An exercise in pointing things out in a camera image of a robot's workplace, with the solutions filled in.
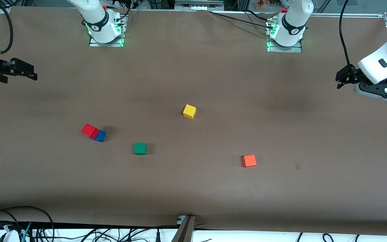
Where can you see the grey camera stand bracket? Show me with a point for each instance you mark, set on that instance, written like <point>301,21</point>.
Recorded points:
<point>184,230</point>

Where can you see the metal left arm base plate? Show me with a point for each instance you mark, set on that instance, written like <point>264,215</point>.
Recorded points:
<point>296,49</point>

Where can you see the brown table cover sheet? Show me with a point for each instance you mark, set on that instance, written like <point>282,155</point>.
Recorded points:
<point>193,188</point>

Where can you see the blue wooden block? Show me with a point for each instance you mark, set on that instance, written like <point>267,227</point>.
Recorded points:
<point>101,136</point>

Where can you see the orange wooden block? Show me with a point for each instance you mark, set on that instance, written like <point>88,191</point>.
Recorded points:
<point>249,160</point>

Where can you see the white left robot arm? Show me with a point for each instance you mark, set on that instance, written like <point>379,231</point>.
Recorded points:
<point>385,64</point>

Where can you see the green wooden block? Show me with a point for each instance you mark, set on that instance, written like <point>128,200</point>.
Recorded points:
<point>140,148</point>

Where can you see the grey power strip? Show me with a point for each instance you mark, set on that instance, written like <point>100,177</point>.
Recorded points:
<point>198,4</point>

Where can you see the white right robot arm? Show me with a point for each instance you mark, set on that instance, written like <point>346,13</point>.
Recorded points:
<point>96,16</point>

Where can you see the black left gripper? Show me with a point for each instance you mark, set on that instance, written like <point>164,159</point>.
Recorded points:
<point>352,74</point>

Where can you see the yellow wooden block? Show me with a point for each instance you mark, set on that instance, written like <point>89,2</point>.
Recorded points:
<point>189,111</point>

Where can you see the red wooden block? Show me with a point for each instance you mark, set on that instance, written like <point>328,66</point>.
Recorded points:
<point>88,129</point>

